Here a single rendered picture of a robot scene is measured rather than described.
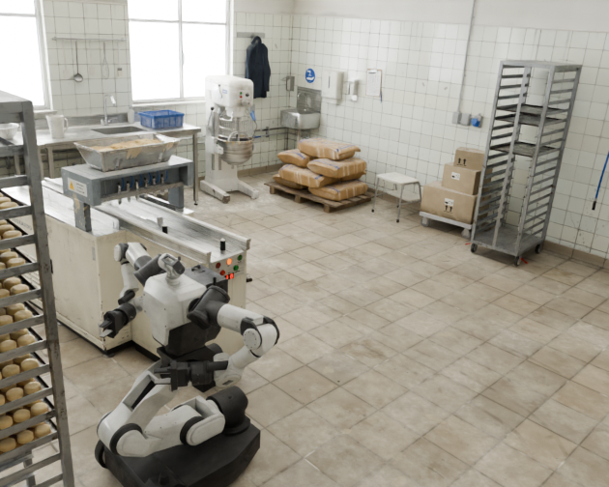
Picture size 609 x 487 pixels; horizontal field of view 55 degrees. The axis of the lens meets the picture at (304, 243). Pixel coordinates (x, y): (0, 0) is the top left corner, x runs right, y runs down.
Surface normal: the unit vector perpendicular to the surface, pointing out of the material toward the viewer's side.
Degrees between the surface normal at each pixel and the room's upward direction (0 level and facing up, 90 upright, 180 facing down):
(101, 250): 90
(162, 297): 45
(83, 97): 90
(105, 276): 90
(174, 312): 85
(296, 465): 0
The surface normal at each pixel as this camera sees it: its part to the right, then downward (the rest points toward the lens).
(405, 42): -0.72, 0.22
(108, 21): 0.70, 0.29
